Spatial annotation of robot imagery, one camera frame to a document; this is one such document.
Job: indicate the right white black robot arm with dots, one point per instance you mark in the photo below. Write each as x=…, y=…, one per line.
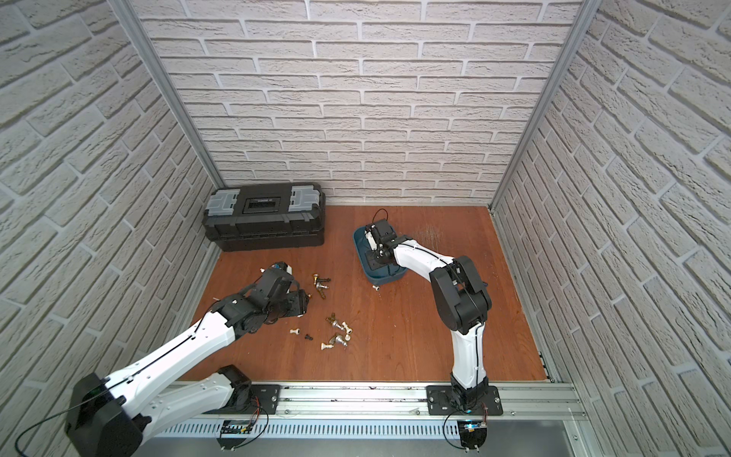
x=460, y=296

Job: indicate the left controller board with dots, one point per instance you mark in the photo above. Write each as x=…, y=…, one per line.
x=234, y=434

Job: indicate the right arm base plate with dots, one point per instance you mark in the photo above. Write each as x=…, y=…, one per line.
x=443, y=400

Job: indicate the right controller board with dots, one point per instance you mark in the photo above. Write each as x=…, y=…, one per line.
x=472, y=435

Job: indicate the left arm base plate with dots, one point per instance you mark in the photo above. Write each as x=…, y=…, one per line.
x=246, y=400

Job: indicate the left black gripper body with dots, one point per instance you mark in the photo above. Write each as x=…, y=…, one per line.
x=294, y=302

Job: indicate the black toolbox grey latches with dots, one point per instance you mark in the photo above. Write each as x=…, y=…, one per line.
x=266, y=216

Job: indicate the aluminium front rail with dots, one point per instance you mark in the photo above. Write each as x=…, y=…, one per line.
x=407, y=401

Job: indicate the controller board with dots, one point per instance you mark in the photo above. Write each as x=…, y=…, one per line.
x=234, y=434
x=472, y=435

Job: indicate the silver base piece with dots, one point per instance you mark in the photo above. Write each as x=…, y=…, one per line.
x=344, y=341

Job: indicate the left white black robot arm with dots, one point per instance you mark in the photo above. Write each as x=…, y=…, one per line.
x=117, y=414

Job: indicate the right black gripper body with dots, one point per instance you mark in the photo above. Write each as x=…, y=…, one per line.
x=375, y=258

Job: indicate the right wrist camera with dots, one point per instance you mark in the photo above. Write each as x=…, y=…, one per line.
x=373, y=237

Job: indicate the teal plastic storage bin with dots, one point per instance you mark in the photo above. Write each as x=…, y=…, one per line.
x=381, y=275

